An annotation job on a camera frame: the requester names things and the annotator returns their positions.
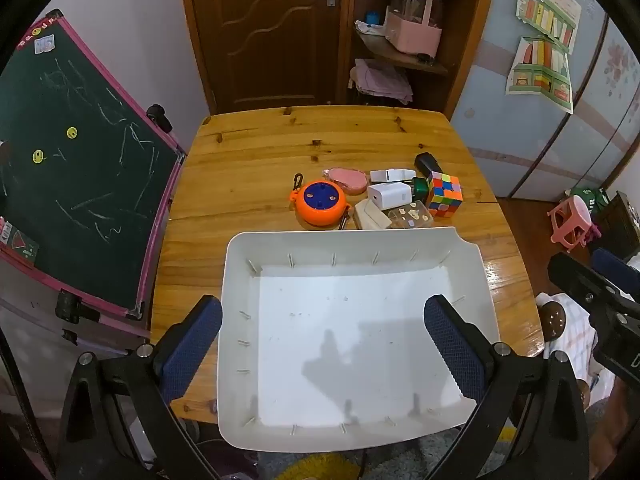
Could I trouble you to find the black easel clamp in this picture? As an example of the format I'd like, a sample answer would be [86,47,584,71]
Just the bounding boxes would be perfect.
[55,290,101,324]

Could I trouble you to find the multicoloured puzzle cube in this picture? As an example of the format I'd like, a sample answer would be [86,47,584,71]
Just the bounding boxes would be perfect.
[425,171,464,218]

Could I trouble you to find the orange round toy blue face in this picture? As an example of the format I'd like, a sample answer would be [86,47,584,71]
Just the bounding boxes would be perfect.
[288,173,352,229]

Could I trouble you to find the white checked bedding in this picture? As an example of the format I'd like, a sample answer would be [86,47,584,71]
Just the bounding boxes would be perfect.
[535,292,601,376]

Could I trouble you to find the pink plastic stool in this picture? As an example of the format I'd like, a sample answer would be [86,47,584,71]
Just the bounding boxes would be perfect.
[546,195,601,251]

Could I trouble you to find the green printed bag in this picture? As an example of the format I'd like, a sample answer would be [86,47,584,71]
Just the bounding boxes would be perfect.
[565,186,611,211]

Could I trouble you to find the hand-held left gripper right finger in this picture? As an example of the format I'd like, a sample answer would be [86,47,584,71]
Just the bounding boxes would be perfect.
[423,294,591,480]

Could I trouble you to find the black power adapter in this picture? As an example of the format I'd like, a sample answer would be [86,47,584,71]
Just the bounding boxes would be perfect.
[414,152,445,179]

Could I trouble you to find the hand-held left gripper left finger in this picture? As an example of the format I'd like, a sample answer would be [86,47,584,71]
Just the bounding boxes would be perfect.
[55,295,224,480]

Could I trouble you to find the brown wooden door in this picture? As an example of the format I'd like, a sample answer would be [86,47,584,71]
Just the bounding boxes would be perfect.
[177,0,351,113]

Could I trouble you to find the dark wooden box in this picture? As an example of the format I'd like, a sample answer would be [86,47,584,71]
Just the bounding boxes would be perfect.
[592,190,640,261]

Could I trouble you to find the white plastic gadget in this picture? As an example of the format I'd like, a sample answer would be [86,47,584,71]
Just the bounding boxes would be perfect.
[370,166,417,184]

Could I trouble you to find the beige small box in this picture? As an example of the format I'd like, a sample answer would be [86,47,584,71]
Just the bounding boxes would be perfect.
[353,198,392,231]

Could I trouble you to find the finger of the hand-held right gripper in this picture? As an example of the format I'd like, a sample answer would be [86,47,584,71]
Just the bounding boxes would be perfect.
[547,252,640,318]
[592,247,640,301]

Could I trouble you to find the pale blue floral wardrobe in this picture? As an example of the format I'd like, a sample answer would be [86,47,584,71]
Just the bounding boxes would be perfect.
[450,0,640,201]

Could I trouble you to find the clear box with stickers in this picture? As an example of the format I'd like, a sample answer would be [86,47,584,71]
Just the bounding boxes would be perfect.
[387,201,434,230]

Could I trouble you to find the white plastic tray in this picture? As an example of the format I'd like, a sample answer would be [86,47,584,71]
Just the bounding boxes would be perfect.
[216,226,502,453]

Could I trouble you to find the pink pear-shaped case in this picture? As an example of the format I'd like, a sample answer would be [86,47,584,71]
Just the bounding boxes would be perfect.
[325,166,370,196]

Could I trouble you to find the wall poster with white border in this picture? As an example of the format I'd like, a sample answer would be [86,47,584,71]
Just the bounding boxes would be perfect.
[515,0,583,53]

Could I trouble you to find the brown wooden shelf cabinet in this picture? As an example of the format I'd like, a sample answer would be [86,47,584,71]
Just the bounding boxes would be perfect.
[340,0,501,121]

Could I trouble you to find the green chalkboard pink frame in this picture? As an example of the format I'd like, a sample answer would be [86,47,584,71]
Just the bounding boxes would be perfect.
[0,8,187,322]

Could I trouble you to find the pink folded cloth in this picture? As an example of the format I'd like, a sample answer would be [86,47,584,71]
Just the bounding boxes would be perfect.
[348,58,415,106]

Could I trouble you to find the pink basket with handle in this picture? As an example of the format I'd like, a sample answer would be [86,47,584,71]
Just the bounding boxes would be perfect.
[384,0,444,56]

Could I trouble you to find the white charger cube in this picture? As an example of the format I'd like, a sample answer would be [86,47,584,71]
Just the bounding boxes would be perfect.
[367,181,413,211]

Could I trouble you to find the black easel knob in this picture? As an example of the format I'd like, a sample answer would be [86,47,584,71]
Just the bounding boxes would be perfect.
[146,104,173,133]

